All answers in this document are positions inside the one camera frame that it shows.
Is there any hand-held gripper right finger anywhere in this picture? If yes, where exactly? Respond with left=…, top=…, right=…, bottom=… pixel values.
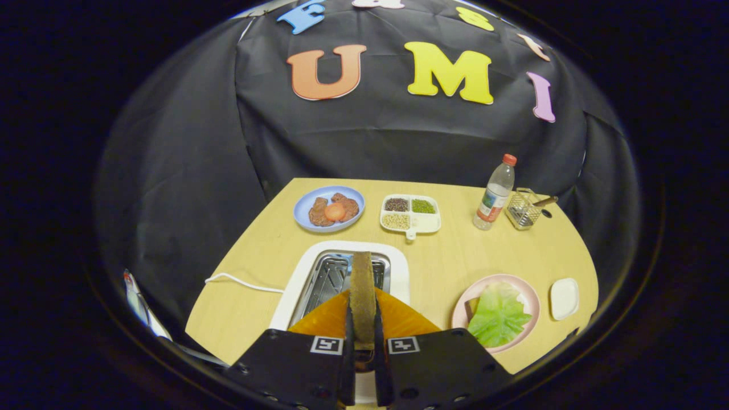
left=373, top=288, right=513, bottom=410

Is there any brown toasted bread slice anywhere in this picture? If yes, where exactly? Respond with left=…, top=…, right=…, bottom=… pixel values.
left=349, top=252, right=378, bottom=349

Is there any clear plastic water bottle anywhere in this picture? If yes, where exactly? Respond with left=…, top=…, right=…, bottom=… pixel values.
left=473, top=154, right=518, bottom=231

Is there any pink plate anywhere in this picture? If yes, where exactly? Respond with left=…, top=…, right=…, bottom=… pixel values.
left=452, top=274, right=540, bottom=354

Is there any small white dish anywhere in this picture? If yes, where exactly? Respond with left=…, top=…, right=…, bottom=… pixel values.
left=550, top=278, right=580, bottom=321

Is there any black backdrop cloth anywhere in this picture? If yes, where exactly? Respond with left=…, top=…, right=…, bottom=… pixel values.
left=94, top=0, right=641, bottom=342

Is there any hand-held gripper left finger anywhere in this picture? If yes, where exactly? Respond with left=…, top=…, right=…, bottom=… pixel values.
left=225, top=290, right=357, bottom=410

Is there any brown meat slice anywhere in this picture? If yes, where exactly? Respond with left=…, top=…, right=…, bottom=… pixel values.
left=308, top=197, right=335, bottom=227
left=331, top=192, right=360, bottom=223

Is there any blue plate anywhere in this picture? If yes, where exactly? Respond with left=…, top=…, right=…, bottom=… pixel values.
left=293, top=186, right=365, bottom=233

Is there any white toaster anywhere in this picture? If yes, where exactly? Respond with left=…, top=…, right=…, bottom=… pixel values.
left=269, top=241, right=411, bottom=331

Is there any green lettuce leaf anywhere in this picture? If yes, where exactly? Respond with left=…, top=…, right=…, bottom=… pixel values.
left=467, top=283, right=533, bottom=348

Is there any metal wire basket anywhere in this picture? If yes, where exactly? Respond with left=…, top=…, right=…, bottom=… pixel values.
left=505, top=188, right=544, bottom=231

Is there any white compartment tray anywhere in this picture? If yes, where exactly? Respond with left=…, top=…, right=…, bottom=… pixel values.
left=380, top=194, right=442, bottom=241

